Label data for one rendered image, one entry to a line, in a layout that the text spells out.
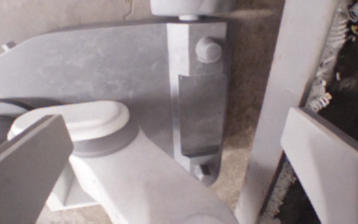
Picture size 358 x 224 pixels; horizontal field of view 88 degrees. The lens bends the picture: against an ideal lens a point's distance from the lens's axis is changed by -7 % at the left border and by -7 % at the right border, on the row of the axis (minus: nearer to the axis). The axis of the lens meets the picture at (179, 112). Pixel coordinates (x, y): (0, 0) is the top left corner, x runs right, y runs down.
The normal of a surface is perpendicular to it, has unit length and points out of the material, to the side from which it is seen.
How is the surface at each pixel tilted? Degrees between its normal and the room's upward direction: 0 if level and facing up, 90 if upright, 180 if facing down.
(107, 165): 90
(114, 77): 0
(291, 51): 90
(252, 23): 0
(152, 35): 0
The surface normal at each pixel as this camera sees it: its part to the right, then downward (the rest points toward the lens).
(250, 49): 0.19, 0.49
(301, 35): -0.98, 0.09
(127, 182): -0.04, -0.86
